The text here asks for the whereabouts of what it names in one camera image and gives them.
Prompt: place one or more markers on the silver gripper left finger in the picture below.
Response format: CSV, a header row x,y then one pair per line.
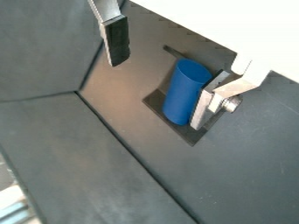
x,y
114,30

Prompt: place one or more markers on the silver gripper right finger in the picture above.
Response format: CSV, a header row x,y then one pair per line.
x,y
220,94

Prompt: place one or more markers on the blue oval cylinder block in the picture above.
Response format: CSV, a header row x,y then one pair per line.
x,y
190,77

